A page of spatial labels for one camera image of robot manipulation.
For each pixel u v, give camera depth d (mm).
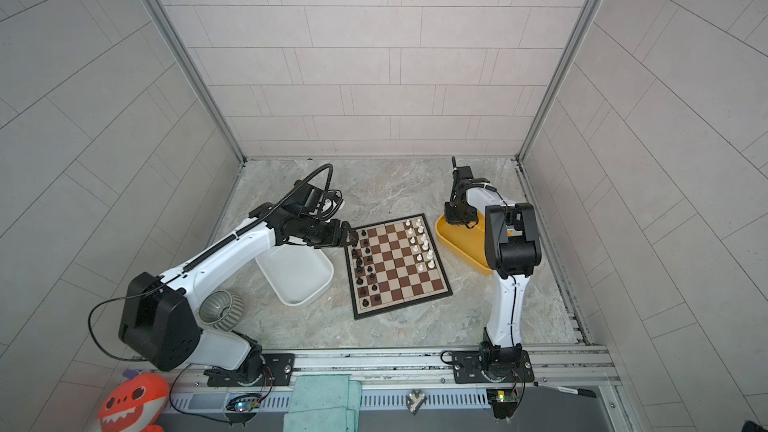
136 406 598
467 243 891
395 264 870
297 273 869
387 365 723
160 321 403
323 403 667
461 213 867
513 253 544
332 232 694
